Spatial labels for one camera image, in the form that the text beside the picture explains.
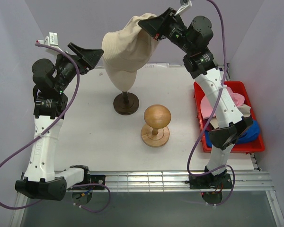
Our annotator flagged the beige bucket hat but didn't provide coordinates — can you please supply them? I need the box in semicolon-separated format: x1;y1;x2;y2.
102;13;159;72

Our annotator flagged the pink bucket hat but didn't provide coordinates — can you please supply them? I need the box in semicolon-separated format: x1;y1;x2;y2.
200;87;245;119

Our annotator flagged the cream bucket hat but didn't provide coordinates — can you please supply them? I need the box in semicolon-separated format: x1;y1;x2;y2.
210;104;251;129

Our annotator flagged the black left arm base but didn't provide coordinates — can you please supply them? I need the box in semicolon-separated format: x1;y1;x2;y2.
71;174;106;191

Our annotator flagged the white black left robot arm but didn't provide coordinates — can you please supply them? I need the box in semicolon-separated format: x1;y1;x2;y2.
15;43;104;201

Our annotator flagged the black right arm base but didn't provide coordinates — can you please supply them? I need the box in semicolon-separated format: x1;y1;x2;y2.
185;174;232;189

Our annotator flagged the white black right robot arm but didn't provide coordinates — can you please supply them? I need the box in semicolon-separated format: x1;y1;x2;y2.
138;8;253;187

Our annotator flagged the cream mannequin head stand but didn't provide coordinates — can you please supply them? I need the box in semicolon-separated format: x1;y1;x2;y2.
104;61;139;115

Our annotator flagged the light wooden hat stand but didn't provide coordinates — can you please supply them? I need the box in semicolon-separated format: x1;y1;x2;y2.
141;105;171;148

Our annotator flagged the blue hat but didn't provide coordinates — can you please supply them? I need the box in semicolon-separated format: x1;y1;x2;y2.
204;120;260;147

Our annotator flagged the red plastic bin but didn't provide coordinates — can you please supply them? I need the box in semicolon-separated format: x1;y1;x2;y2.
194;81;265;153

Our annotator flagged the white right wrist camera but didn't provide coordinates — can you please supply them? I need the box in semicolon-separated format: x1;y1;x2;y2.
176;0;192;15

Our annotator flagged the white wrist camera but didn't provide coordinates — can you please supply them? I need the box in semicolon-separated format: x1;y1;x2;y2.
36;32;58;48
176;0;192;15

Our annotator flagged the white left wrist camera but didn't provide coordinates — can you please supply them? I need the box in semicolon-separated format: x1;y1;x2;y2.
36;32;58;48

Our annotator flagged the aluminium front rail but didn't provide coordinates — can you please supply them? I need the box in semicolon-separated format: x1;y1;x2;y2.
17;171;275;193

